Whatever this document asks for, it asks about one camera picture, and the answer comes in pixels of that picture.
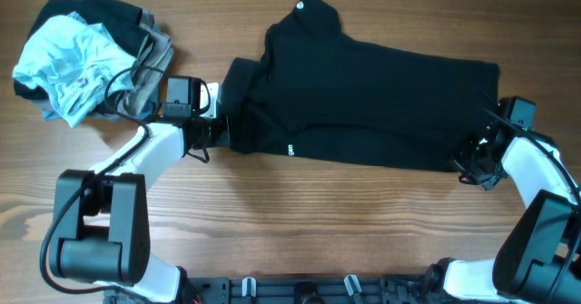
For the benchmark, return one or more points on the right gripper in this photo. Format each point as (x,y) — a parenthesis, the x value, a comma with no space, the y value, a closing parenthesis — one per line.
(458,159)

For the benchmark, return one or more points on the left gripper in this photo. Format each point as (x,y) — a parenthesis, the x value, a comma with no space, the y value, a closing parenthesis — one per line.
(224,132)

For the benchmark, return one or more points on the black t-shirt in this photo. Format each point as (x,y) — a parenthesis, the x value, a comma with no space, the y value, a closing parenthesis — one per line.
(317,93)

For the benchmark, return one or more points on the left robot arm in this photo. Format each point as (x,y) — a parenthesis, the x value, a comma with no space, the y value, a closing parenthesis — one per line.
(100,231)

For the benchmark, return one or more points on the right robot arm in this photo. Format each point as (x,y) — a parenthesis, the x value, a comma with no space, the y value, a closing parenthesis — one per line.
(539,261)

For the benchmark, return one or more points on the grey beige folded garment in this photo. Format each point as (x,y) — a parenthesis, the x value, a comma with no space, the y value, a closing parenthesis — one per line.
(150,63)

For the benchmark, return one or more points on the black folded garment in pile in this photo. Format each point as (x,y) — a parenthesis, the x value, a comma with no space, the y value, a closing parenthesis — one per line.
(50,9)

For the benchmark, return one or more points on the light blue garment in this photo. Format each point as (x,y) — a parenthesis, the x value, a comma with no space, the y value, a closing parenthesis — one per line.
(73,62)

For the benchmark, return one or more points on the blue folded garment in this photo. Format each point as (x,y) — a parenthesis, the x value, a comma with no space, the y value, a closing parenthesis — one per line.
(128,102)

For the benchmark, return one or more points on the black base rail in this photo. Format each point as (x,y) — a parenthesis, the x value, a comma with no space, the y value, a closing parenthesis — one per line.
(388,289)

